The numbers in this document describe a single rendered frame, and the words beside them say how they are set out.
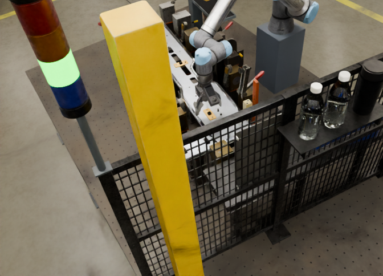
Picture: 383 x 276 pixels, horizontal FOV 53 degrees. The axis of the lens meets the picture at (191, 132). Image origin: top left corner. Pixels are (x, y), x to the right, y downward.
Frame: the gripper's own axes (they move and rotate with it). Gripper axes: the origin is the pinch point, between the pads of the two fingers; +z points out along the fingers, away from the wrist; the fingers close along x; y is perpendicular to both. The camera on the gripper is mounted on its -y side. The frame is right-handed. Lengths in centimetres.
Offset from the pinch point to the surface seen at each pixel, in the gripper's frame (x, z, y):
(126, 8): 43, -98, -60
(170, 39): -10, 2, 74
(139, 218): 52, 32, -20
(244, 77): -19.5, -15.1, -1.6
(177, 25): -17, -5, 76
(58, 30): 56, -97, -58
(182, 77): -0.2, 1.7, 34.3
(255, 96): -19.8, -9.8, -11.4
